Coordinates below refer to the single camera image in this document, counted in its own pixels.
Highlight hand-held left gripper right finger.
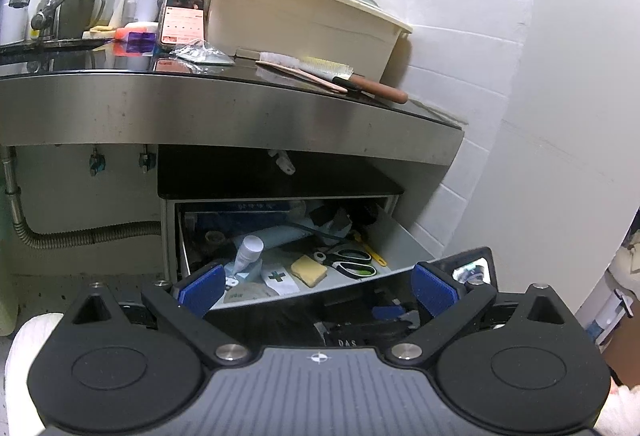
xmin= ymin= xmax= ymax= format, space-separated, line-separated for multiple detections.
xmin=387 ymin=260 xmax=586 ymax=367

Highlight yellow sponge block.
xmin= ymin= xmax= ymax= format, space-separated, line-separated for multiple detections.
xmin=291 ymin=255 xmax=328 ymax=288

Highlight black green-handled scissors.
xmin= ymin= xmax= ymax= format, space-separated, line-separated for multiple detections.
xmin=314 ymin=247 xmax=378 ymax=280

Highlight white packet with green cross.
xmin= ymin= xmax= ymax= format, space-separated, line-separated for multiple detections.
xmin=260 ymin=266 xmax=301 ymax=297

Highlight crumpled clear plastic wrapper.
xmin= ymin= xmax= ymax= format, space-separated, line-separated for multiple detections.
xmin=175 ymin=41 xmax=236 ymax=69

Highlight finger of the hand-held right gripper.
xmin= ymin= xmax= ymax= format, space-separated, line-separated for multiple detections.
xmin=372 ymin=303 xmax=407 ymax=323

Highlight cream cloth bundle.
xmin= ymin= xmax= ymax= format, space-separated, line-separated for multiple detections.
xmin=612 ymin=231 xmax=640 ymax=289

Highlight brush with brown handle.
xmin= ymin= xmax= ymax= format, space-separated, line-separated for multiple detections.
xmin=299 ymin=56 xmax=409 ymax=105

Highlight yellow-handled tool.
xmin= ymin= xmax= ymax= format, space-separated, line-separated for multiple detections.
xmin=357 ymin=243 xmax=388 ymax=267

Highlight smartphone with lit screen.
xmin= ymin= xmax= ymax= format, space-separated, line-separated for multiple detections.
xmin=159 ymin=0 xmax=207 ymax=50

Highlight cream plastic basin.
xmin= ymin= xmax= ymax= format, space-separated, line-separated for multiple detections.
xmin=198 ymin=0 xmax=414 ymax=84

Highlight steel-edged sink counter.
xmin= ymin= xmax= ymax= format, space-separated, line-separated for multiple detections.
xmin=0 ymin=38 xmax=466 ymax=167

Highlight white and blue bottle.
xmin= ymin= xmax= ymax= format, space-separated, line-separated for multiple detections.
xmin=586 ymin=268 xmax=637 ymax=347

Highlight corrugated metal hose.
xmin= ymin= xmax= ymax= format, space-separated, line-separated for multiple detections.
xmin=0 ymin=145 xmax=163 ymax=251

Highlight orange and purple packet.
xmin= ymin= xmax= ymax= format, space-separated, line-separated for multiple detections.
xmin=114 ymin=22 xmax=160 ymax=58

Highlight chrome faucet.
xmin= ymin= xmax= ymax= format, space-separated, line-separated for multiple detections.
xmin=30 ymin=0 xmax=68 ymax=42

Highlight dark green cup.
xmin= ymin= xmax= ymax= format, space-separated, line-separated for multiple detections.
xmin=58 ymin=0 xmax=107 ymax=40

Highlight white squeeze tube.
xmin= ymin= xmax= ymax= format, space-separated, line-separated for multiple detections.
xmin=235 ymin=236 xmax=265 ymax=272

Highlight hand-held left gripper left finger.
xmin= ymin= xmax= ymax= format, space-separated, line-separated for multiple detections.
xmin=60 ymin=261 xmax=251 ymax=367

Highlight grey drawer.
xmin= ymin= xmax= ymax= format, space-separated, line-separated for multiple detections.
xmin=161 ymin=195 xmax=441 ymax=352

